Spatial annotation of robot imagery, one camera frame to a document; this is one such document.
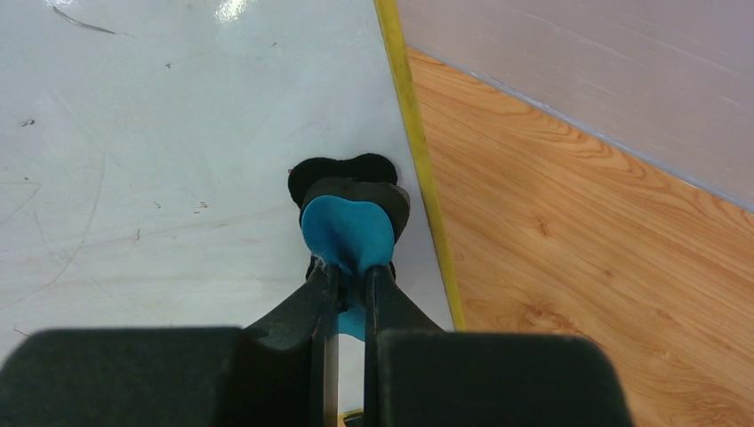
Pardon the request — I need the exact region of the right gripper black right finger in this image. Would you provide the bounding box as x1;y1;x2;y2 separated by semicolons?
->
364;267;632;426

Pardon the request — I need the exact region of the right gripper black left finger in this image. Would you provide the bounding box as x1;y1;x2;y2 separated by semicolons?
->
1;269;340;426

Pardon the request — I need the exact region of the blue black whiteboard eraser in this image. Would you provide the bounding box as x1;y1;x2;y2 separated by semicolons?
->
287;153;411;341

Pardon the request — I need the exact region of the yellow framed whiteboard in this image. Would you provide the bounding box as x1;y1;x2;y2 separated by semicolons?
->
1;1;457;424

